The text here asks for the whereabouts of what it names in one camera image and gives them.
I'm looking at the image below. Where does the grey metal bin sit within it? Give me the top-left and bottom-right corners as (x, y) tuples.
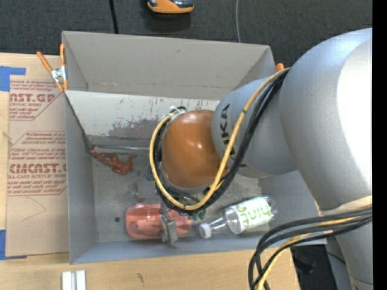
(61, 30), (330, 265)

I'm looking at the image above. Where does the brown cardboard board red print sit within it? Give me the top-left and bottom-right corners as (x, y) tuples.
(0, 52), (71, 261)

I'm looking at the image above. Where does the clear plastic bottle green print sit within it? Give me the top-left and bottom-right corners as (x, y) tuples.
(198, 196), (278, 239)

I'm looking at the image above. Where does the red-brown toy figure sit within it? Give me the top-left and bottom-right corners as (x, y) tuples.
(88, 149), (137, 175)

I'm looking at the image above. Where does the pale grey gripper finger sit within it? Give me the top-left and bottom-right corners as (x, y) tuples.
(167, 218), (180, 245)
(159, 214), (169, 242)

